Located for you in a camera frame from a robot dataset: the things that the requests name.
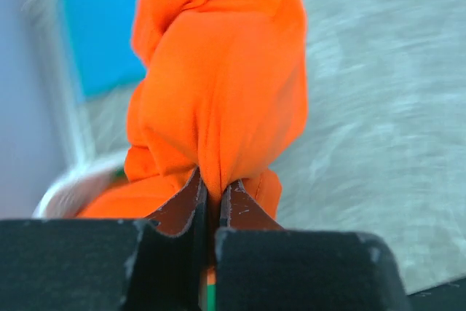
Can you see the white laundry basket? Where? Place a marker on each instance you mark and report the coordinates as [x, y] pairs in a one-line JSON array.
[[77, 188]]

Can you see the folded teal t-shirt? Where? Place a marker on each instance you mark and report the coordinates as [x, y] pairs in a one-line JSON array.
[[99, 33]]

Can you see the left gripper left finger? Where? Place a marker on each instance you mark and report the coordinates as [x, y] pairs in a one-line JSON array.
[[153, 263]]

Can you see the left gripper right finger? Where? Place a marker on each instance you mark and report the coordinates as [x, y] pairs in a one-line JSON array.
[[263, 266]]

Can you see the orange t-shirt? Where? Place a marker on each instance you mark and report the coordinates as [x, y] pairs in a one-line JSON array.
[[225, 93]]

